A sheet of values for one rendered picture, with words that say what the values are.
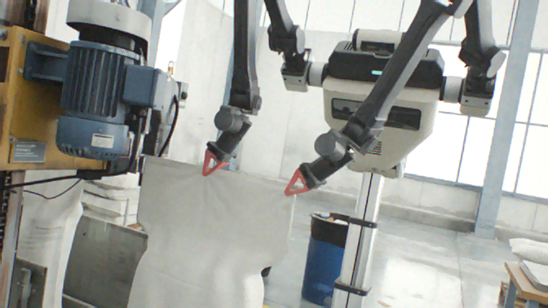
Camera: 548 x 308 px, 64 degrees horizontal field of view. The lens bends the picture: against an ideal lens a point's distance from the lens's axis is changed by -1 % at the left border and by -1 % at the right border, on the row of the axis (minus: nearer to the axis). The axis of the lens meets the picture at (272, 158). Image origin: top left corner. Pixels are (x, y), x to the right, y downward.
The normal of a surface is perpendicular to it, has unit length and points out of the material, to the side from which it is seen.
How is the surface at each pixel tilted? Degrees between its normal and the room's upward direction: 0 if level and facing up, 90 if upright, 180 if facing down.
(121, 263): 90
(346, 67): 130
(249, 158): 90
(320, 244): 92
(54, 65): 90
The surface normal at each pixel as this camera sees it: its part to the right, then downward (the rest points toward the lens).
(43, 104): 0.91, 0.18
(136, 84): 0.03, 0.06
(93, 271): -0.37, -0.01
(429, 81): -0.39, 0.62
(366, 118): -0.73, 0.06
